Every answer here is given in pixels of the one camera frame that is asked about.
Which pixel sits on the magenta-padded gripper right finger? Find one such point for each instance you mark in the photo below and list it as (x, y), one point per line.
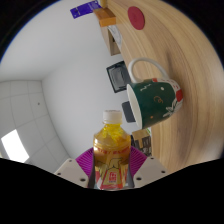
(150, 170)

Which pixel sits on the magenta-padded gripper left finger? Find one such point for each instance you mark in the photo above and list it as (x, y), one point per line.
(71, 171)

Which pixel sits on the orange drink bottle white cap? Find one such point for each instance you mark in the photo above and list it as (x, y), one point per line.
(111, 156)

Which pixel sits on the dark grey office chair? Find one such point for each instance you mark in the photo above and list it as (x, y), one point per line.
(128, 112)

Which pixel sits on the large square ceiling light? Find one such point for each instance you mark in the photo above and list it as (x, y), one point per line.
(14, 146)

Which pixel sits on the green printed mug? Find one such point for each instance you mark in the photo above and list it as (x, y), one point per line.
(155, 101)

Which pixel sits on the black mesh office chair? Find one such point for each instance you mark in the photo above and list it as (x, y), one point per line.
(118, 76)

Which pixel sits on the wooden side desk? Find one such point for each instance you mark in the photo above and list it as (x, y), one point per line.
(113, 48)

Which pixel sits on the flat round red coaster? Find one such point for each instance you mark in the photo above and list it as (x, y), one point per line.
(136, 18)

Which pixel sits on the orange wooden box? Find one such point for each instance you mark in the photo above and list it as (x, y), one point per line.
(106, 17)

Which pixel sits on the purple standing sign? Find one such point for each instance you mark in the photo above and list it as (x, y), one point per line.
(85, 9)

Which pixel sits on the small yellow box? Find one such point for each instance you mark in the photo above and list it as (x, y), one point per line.
(103, 3)

